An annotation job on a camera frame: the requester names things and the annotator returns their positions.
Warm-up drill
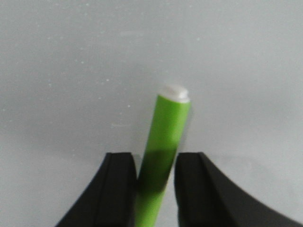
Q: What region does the green highlighter pen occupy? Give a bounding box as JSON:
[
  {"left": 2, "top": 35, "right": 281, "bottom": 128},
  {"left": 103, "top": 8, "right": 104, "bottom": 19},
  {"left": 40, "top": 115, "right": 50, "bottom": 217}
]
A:
[{"left": 135, "top": 85, "right": 191, "bottom": 227}]

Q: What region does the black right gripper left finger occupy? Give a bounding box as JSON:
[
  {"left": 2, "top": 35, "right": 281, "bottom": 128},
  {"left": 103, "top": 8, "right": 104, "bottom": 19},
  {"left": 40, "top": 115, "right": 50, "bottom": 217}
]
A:
[{"left": 57, "top": 152, "right": 137, "bottom": 227}]

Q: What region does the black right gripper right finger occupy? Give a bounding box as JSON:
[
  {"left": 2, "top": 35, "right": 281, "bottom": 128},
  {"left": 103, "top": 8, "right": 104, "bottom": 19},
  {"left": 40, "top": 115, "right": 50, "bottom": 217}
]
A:
[{"left": 174, "top": 152, "right": 302, "bottom": 227}]

